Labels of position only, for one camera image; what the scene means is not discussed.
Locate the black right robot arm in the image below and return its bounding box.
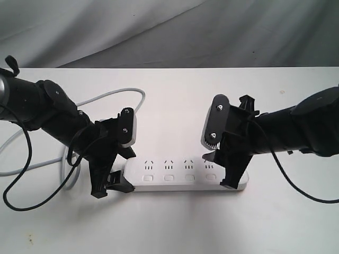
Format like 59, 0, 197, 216
201, 87, 338, 189

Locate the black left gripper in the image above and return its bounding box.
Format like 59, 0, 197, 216
69, 116, 136, 197

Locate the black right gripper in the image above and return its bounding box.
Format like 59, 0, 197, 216
202, 95, 257, 189

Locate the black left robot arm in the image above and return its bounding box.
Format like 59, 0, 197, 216
1, 56, 136, 198

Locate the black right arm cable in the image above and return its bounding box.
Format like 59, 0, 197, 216
246, 116, 339, 204

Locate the grey power cord with plug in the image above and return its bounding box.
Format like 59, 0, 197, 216
0, 88, 146, 191

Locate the white backdrop cloth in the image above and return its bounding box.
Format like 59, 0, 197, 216
1, 1, 338, 68

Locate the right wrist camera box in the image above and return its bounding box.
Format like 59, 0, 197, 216
201, 94, 230, 151

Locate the white five-outlet power strip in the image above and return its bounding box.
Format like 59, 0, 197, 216
123, 156, 249, 193

